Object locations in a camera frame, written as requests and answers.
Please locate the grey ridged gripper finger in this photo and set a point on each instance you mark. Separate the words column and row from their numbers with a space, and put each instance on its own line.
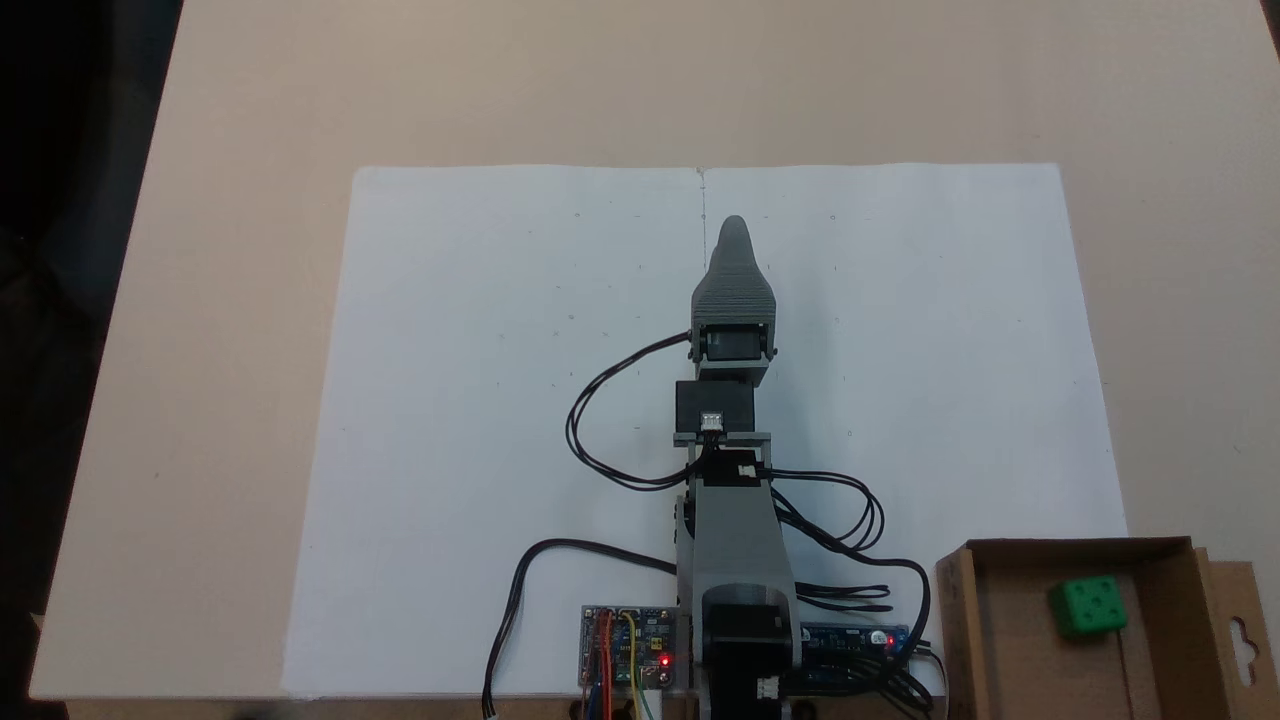
column 733, row 290

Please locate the green die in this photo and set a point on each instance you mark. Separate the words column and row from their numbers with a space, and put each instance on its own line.
column 1088, row 605

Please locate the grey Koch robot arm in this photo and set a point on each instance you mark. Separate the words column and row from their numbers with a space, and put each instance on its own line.
column 735, row 520

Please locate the white paper sheet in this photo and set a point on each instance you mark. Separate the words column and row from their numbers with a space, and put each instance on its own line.
column 480, row 350
column 950, row 300

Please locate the blue circuit board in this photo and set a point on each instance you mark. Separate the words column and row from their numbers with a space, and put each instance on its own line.
column 845, row 637

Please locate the brown cardboard box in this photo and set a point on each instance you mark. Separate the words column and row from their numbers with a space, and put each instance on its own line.
column 1010, row 640

